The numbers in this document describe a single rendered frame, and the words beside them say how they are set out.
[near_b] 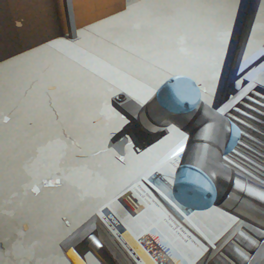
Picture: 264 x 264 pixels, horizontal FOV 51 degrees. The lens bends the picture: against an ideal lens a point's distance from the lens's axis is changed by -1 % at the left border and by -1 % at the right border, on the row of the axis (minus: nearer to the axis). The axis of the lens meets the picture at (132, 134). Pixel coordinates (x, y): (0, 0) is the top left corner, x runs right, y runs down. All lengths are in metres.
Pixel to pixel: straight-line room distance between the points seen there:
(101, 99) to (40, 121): 0.61
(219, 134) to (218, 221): 0.35
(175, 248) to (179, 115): 0.38
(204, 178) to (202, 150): 0.06
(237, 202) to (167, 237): 0.33
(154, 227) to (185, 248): 0.10
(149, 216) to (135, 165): 1.40
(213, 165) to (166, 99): 0.15
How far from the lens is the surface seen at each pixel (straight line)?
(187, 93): 0.54
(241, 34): 1.73
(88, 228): 1.07
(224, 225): 0.85
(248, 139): 1.42
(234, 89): 1.86
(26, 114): 2.78
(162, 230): 0.81
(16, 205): 2.17
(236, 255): 1.08
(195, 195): 0.48
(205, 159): 0.50
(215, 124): 0.57
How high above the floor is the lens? 1.76
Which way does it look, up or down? 47 degrees down
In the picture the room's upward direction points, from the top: straight up
